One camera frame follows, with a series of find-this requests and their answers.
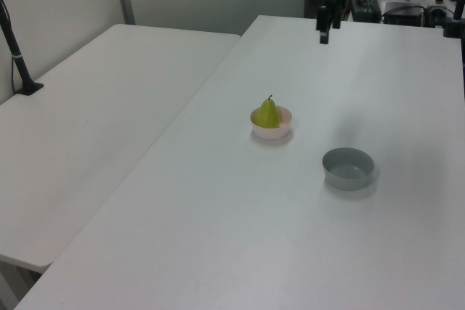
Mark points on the green pear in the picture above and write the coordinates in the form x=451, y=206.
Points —
x=268, y=115

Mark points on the pink bowl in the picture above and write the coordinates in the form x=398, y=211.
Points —
x=270, y=134

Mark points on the grey bowl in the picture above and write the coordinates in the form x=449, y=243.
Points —
x=345, y=181

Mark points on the black electronic device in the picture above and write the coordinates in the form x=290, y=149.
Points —
x=363, y=12

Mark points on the black control box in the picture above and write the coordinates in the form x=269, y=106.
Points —
x=399, y=16

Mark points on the white side table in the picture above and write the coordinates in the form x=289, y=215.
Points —
x=91, y=125

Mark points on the black clamp mount pole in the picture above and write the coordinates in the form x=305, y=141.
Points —
x=450, y=27

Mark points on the black camera pole with base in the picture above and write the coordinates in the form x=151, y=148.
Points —
x=18, y=59

